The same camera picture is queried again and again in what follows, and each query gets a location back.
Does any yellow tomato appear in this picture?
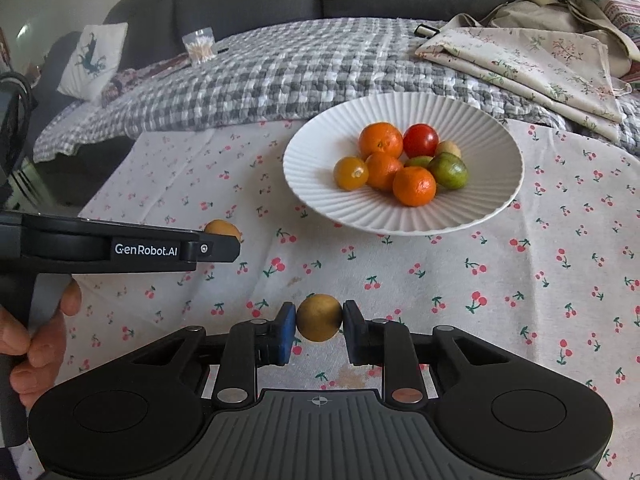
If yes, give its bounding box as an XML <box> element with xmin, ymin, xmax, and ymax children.
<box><xmin>333</xmin><ymin>156</ymin><xmax>370</xmax><ymax>191</ymax></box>

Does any cherry print tablecloth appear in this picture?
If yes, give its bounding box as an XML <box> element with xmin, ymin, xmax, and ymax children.
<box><xmin>10</xmin><ymin>120</ymin><xmax>640</xmax><ymax>480</ymax></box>

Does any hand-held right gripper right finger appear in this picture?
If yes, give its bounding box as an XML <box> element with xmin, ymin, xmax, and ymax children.
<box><xmin>342</xmin><ymin>300</ymin><xmax>507</xmax><ymax>407</ymax></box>

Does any floral fabric pouch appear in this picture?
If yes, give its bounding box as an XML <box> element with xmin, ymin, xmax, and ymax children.
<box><xmin>101</xmin><ymin>69</ymin><xmax>151</xmax><ymax>106</ymax></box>

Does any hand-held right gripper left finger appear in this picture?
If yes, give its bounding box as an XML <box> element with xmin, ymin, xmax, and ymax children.
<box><xmin>127</xmin><ymin>302</ymin><xmax>298</xmax><ymax>408</ymax></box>

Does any red tomato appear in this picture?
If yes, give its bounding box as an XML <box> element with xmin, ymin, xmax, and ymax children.
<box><xmin>402</xmin><ymin>123</ymin><xmax>440</xmax><ymax>159</ymax></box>

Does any orange mandarin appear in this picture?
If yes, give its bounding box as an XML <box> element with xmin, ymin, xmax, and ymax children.
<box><xmin>358</xmin><ymin>121</ymin><xmax>404</xmax><ymax>160</ymax></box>
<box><xmin>365</xmin><ymin>152</ymin><xmax>405</xmax><ymax>192</ymax></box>
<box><xmin>392</xmin><ymin>165</ymin><xmax>437</xmax><ymax>207</ymax></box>

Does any grey checkered quilt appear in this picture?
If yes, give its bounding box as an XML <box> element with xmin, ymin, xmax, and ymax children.
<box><xmin>32</xmin><ymin>17</ymin><xmax>640</xmax><ymax>163</ymax></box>

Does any beige floral cloth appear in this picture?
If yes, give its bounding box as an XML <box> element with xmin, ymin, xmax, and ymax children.
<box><xmin>415</xmin><ymin>25</ymin><xmax>633</xmax><ymax>143</ymax></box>

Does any clear cotton swab box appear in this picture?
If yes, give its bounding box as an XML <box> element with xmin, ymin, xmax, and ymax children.
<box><xmin>181</xmin><ymin>30</ymin><xmax>217</xmax><ymax>65</ymax></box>

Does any white ribbed plate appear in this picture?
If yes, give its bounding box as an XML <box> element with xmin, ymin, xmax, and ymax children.
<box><xmin>282</xmin><ymin>91</ymin><xmax>525</xmax><ymax>235</ymax></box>

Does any person's left hand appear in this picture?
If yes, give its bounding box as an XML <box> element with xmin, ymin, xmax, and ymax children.
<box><xmin>0</xmin><ymin>280</ymin><xmax>82</xmax><ymax>412</ymax></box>

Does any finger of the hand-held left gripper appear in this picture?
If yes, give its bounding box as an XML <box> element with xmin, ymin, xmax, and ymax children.
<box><xmin>197</xmin><ymin>233</ymin><xmax>242</xmax><ymax>264</ymax></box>

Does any white deer print pillow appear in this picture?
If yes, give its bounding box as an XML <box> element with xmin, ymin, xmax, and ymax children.
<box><xmin>56</xmin><ymin>22</ymin><xmax>129</xmax><ymax>106</ymax></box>

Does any beige canvas bag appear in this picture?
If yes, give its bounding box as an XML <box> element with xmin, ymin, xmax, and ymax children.
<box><xmin>450</xmin><ymin>0</ymin><xmax>640</xmax><ymax>78</ymax></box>

